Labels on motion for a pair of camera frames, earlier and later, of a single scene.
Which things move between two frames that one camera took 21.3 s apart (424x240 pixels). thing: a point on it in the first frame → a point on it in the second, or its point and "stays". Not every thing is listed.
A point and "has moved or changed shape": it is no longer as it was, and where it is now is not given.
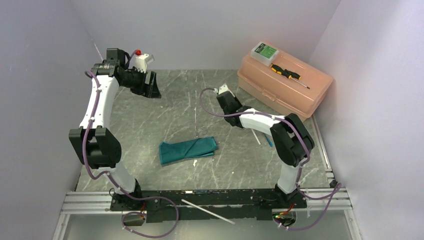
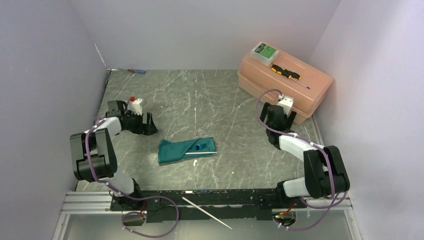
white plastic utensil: x=206 y=211 has moved or changed shape
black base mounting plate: x=167 y=206 stays
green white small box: x=264 y=53 stays
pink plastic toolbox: x=293 y=84 stays
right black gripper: x=236 y=100 → x=264 y=112
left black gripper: x=151 y=91 → x=149 y=128
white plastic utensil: x=256 y=136 → x=200 y=153
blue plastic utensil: x=269 y=141 has moved or changed shape
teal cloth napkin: x=186 y=148 stays
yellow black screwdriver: x=288 y=74 stays
